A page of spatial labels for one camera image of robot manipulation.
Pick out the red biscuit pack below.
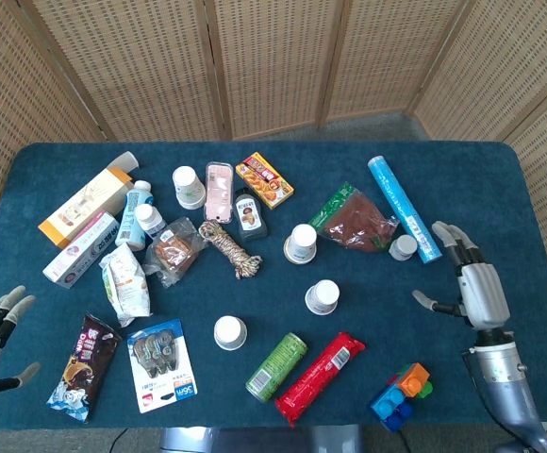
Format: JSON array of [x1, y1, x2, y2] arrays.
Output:
[[273, 331, 367, 428]]

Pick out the yellow curry box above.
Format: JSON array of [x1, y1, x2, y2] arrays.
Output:
[[234, 151, 295, 210]]

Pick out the white snack bag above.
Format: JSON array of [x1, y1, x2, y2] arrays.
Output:
[[99, 243, 153, 328]]

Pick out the white pink toothpaste box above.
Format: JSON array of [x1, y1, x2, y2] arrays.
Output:
[[41, 210, 121, 290]]

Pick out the green drink can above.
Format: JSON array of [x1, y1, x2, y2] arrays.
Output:
[[244, 331, 309, 404]]

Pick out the braided rope bundle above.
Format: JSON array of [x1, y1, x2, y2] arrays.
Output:
[[198, 220, 263, 280]]

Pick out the blue wrapped roll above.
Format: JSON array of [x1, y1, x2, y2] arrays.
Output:
[[367, 156, 444, 265]]

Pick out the blue felt table cover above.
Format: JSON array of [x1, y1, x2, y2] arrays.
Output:
[[0, 140, 547, 431]]

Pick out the white pill bottle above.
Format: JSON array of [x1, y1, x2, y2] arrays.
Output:
[[134, 203, 168, 242]]

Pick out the orange and cream long box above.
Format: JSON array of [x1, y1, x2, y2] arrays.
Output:
[[38, 150, 141, 250]]

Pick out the white paper cup blue flower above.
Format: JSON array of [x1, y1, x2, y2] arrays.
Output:
[[213, 315, 248, 352]]

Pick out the pink packaged item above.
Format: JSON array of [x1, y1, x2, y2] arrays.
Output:
[[204, 161, 235, 224]]

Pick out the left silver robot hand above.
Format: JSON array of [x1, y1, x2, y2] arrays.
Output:
[[0, 285, 42, 408]]

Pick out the correction tape blister card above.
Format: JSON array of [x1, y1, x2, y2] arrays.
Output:
[[126, 318, 199, 415]]

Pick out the colourful toy building blocks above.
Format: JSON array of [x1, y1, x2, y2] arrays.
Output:
[[368, 361, 434, 434]]

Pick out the light blue drink bottle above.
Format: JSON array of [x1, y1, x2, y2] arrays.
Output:
[[114, 179, 154, 252]]

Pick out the white paper cup blue print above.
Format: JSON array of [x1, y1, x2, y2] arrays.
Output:
[[285, 223, 319, 261]]

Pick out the brown powder bag green header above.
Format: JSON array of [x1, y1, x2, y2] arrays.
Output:
[[307, 181, 400, 255]]

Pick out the white paper cup green print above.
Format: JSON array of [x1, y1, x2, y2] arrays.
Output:
[[304, 278, 341, 316]]

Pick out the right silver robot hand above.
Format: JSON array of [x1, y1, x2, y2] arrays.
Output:
[[411, 220, 512, 334]]

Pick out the brown ice cream wrapper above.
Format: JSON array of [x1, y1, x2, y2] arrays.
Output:
[[45, 311, 123, 424]]

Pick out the grey robot torso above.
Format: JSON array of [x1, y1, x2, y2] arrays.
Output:
[[158, 424, 364, 453]]

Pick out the bread in clear bag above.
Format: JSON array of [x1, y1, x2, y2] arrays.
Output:
[[141, 216, 208, 289]]

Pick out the small white jar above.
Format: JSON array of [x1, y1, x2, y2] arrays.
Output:
[[388, 233, 419, 262]]

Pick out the black mushroom sauce bottle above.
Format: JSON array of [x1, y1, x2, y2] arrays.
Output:
[[233, 187, 269, 243]]

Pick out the woven bamboo folding screen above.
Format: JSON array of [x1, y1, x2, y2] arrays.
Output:
[[0, 0, 547, 345]]

